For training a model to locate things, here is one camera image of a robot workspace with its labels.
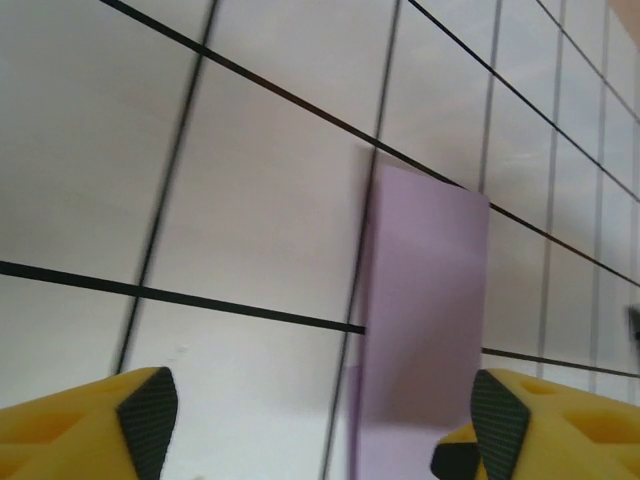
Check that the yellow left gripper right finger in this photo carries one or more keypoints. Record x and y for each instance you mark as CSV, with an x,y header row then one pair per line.
x,y
560,440

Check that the purple paper sheet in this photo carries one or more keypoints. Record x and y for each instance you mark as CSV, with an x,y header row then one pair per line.
x,y
425,300

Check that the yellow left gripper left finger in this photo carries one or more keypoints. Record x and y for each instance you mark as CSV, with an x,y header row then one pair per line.
x,y
65,440

